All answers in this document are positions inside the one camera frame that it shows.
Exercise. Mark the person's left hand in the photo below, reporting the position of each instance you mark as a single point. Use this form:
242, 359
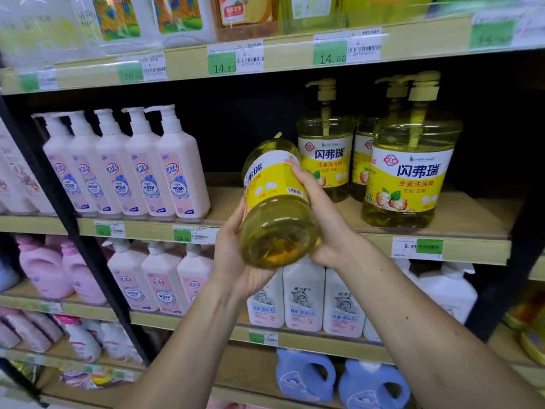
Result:
227, 264

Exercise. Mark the person's right hand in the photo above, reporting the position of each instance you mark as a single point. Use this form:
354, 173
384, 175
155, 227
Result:
336, 242

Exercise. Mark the yellow dish soap pump bottle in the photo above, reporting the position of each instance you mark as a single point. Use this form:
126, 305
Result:
408, 183
276, 234
325, 166
362, 166

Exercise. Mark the person's right forearm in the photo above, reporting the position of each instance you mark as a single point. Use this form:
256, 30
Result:
426, 336

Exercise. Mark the person's left forearm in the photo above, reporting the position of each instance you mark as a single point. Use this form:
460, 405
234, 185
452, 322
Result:
183, 357

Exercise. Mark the pink angular pump bottle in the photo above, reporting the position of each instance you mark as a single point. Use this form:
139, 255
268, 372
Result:
193, 281
164, 289
132, 285

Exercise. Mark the green white price tag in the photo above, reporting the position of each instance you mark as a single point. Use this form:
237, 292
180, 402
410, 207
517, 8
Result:
110, 229
502, 31
264, 338
196, 235
417, 249
38, 80
236, 57
142, 68
51, 307
347, 46

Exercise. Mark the white baby label bottle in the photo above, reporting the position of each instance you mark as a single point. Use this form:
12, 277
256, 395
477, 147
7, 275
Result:
303, 302
266, 306
342, 306

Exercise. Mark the light blue detergent jug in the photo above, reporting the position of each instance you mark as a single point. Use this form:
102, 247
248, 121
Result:
294, 387
8, 276
362, 396

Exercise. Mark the flat pink bottle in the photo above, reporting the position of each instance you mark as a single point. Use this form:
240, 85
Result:
225, 405

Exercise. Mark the pink detergent jug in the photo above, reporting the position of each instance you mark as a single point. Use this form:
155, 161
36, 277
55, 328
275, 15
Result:
42, 272
83, 276

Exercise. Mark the purple yellow detergent pouch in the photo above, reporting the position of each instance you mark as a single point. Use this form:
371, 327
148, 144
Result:
85, 379

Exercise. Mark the yellow orange detergent jug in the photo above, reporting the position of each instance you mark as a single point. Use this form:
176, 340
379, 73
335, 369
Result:
528, 310
534, 345

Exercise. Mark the white bottle floral label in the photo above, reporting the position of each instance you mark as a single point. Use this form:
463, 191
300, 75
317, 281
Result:
8, 195
34, 187

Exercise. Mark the tall yellow green bottle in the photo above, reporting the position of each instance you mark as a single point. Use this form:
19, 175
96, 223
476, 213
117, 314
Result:
311, 8

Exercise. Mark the round yellow hand wash bottle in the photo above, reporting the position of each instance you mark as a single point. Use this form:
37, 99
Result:
383, 6

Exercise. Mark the orange bottle lemon label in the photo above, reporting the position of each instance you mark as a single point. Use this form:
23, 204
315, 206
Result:
245, 12

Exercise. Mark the white bottle colourful label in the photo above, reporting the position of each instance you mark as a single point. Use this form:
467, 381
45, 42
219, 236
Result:
119, 16
179, 14

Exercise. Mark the small white bottle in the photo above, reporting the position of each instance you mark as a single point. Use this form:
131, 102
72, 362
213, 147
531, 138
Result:
85, 25

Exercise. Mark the round green hand wash bottle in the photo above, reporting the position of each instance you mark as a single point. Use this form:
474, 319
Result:
477, 0

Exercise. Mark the round white bottle green pump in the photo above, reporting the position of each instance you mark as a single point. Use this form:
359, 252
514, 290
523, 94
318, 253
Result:
21, 34
64, 29

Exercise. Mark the wooden shelf rack black frame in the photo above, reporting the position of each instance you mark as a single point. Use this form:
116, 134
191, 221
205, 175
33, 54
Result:
468, 212

